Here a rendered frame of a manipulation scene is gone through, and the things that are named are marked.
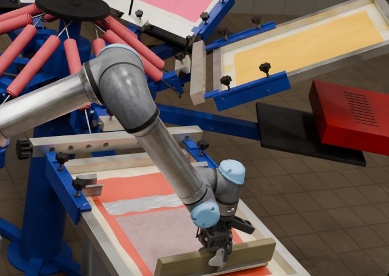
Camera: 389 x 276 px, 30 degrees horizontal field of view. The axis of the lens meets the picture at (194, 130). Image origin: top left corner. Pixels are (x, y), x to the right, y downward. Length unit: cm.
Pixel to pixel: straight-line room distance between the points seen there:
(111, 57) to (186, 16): 188
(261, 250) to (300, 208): 228
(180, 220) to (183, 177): 65
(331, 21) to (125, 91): 176
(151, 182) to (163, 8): 132
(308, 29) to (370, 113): 47
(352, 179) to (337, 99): 183
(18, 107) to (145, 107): 34
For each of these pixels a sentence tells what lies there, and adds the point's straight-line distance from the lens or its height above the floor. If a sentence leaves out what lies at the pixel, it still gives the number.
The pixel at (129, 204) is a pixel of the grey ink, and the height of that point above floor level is 96.
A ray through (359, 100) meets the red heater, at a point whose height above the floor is 111.
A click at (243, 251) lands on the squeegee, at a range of 224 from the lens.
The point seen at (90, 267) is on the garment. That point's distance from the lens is 255.
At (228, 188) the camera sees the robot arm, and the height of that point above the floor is 130.
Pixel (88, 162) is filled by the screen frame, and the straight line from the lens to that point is 259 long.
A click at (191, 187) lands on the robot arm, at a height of 137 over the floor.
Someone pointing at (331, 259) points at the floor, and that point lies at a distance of 421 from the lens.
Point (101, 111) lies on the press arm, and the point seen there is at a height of 104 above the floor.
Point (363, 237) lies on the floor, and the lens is 450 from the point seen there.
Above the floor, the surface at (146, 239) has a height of 95.
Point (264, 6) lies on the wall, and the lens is 787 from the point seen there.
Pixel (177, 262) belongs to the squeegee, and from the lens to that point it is 212.
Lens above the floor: 234
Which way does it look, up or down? 27 degrees down
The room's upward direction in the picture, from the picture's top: 13 degrees clockwise
